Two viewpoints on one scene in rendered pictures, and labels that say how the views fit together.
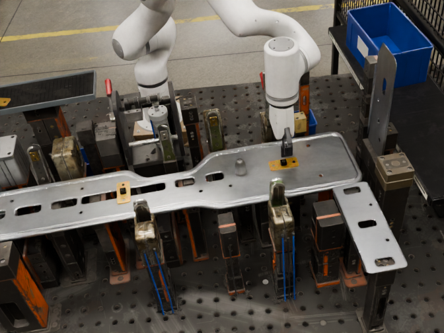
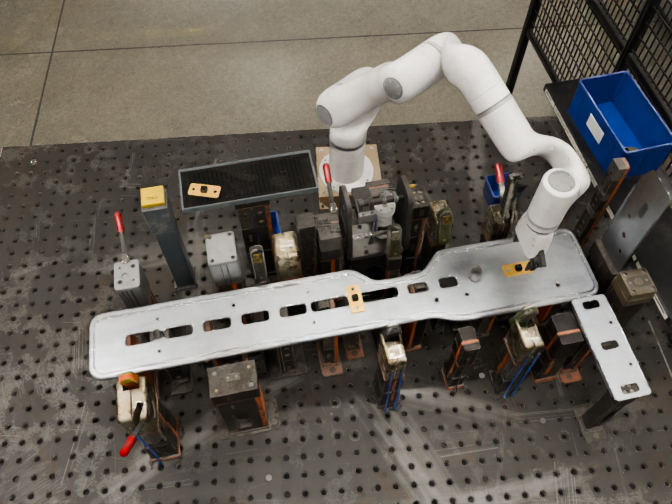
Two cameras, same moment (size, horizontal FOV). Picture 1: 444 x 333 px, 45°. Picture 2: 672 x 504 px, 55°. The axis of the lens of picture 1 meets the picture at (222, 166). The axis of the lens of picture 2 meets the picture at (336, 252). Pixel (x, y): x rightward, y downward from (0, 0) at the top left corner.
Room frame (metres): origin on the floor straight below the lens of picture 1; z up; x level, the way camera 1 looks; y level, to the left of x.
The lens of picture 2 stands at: (0.29, 0.46, 2.54)
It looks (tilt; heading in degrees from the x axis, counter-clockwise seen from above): 58 degrees down; 352
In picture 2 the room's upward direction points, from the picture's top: straight up
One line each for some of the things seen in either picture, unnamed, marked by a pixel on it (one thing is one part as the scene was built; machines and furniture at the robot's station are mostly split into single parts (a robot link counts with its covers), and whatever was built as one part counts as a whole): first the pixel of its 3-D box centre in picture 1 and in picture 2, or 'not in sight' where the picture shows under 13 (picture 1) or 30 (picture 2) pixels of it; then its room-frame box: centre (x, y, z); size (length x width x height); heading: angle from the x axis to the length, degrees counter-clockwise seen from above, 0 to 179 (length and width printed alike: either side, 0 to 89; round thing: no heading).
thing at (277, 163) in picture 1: (283, 162); (518, 267); (1.11, -0.18, 1.01); 0.08 x 0.04 x 0.01; 93
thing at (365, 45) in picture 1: (386, 44); (618, 125); (1.51, -0.59, 1.10); 0.30 x 0.17 x 0.13; 6
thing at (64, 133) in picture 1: (59, 149); (257, 228); (1.41, 0.54, 0.92); 0.10 x 0.08 x 0.45; 93
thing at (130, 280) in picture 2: not in sight; (143, 304); (1.22, 0.89, 0.88); 0.11 x 0.10 x 0.36; 3
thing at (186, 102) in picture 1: (196, 152); (411, 238); (1.31, 0.08, 0.91); 0.07 x 0.05 x 0.42; 3
